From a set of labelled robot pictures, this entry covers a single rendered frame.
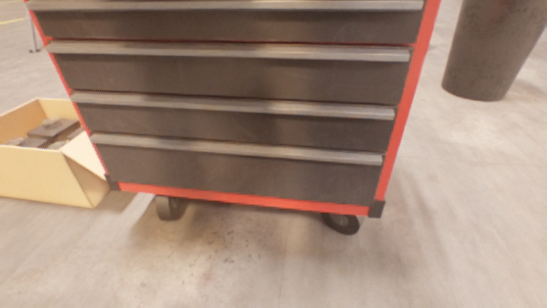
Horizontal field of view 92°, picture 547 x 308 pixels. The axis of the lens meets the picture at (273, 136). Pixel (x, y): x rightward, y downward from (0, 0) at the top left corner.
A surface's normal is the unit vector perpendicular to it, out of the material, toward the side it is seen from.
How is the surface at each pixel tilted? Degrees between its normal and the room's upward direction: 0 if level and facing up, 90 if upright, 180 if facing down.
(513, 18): 94
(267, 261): 0
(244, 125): 90
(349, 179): 90
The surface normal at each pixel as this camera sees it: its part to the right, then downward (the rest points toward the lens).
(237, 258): -0.02, -0.83
